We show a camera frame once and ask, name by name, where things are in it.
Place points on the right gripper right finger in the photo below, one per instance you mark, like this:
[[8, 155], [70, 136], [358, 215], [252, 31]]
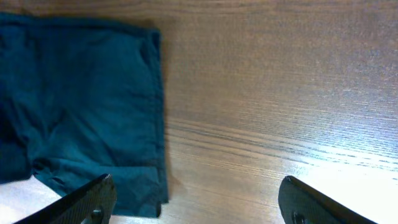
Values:
[[300, 203]]

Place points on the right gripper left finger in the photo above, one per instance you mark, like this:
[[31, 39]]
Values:
[[92, 203]]

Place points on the navy blue shorts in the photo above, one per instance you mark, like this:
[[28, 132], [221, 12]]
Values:
[[81, 98]]

